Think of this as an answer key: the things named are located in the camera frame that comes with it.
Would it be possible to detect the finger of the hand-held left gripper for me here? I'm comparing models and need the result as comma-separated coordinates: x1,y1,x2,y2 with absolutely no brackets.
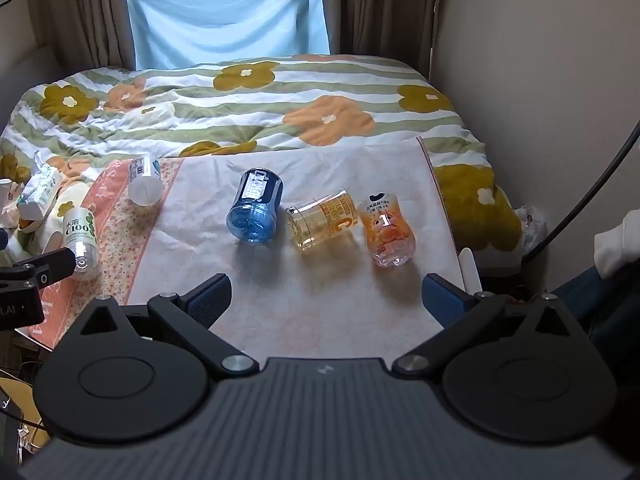
0,247,77,293

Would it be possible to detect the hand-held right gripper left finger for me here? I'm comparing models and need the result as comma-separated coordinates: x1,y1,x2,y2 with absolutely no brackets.
65,274,261,381

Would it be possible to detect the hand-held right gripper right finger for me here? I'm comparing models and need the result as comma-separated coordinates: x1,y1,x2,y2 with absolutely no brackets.
392,274,586,378

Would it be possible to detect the orange drink bottle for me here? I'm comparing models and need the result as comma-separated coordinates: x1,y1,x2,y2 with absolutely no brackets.
357,191,417,268

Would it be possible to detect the blue plastic bottle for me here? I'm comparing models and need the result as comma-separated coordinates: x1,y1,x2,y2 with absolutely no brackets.
226,167,283,245

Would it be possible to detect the yellow drink bottle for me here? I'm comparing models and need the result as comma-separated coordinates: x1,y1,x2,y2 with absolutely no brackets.
285,189,362,252

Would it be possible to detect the white plastic stick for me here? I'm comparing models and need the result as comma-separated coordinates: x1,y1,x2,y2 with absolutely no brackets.
460,247,483,293

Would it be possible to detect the C100 clear bottle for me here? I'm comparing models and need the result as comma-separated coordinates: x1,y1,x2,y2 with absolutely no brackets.
62,205,99,276

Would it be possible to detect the pink bordered pale cloth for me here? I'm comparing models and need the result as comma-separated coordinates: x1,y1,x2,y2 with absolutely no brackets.
15,136,468,361

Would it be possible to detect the green tissue packet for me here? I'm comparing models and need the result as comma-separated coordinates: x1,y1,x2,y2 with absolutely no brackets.
16,162,63,221

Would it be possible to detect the cardboard box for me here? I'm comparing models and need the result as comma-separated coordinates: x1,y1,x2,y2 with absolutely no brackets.
0,375,51,456

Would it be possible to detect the clear plastic bag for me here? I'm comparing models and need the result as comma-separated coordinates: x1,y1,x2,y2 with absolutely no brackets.
510,205,548,261

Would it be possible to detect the person's blue jeans leg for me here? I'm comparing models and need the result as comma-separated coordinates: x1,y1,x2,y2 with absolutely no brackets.
552,265,640,361

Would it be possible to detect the person's white top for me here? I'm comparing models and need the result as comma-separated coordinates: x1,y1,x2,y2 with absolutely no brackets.
594,207,640,280

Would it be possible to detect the floral striped blanket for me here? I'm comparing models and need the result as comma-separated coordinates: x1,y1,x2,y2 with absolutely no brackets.
0,55,523,263

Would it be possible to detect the brown curtain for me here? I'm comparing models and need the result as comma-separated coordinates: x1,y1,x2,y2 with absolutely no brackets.
322,0,446,81
22,0,137,73

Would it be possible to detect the blue curtain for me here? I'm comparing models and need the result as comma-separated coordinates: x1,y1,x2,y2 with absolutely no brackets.
122,0,332,72

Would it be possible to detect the black cable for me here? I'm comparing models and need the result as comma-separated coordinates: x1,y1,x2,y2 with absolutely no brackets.
520,120,640,261

